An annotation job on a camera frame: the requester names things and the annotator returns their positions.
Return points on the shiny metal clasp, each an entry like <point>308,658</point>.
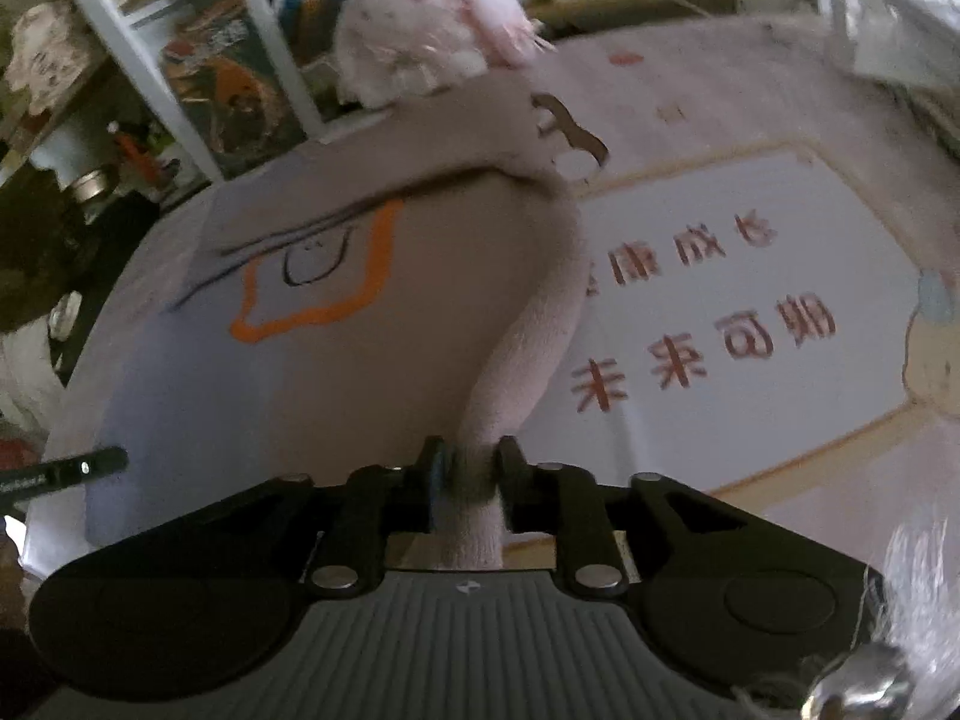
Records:
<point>870,671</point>

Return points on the lavender and beige sweater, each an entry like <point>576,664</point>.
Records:
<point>337,360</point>

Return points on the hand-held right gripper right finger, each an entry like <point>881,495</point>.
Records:
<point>510,474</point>

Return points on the round metal tin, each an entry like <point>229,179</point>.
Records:
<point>91,186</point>

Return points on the pink and white plush rabbit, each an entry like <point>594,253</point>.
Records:
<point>420,30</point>

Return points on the large illustrated book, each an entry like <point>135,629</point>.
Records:
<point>232,90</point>

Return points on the white fluffy cloth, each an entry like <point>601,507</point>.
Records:
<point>930,600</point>

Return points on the white shelf unit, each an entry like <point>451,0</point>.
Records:
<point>135,52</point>

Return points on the pink checked printed table mat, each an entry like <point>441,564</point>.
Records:
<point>750,240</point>

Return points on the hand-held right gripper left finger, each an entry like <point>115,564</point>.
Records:
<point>439,476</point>

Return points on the white wristwatch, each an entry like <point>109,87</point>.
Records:
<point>64,315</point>

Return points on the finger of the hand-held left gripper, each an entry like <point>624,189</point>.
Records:
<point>82,466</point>

